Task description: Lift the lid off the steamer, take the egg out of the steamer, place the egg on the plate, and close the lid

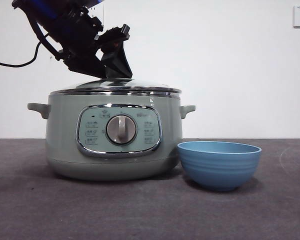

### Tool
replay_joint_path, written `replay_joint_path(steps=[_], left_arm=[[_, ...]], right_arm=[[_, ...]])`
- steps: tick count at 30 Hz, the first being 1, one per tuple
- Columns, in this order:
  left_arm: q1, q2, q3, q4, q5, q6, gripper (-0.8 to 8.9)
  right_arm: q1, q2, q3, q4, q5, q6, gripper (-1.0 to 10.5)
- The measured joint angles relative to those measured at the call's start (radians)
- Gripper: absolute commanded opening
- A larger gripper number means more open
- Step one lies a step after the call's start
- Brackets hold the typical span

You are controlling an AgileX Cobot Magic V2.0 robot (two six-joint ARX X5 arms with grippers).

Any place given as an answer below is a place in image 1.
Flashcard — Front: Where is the blue ribbed bowl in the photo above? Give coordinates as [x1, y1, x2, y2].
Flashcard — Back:
[177, 140, 263, 192]

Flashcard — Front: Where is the glass lid with green knob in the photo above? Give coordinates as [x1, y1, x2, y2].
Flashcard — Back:
[49, 77, 182, 98]

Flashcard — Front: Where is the pale green electric steamer pot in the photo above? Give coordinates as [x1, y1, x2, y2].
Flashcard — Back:
[27, 93, 196, 181]

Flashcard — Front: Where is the black cable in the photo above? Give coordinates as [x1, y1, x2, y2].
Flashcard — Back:
[0, 41, 42, 68]

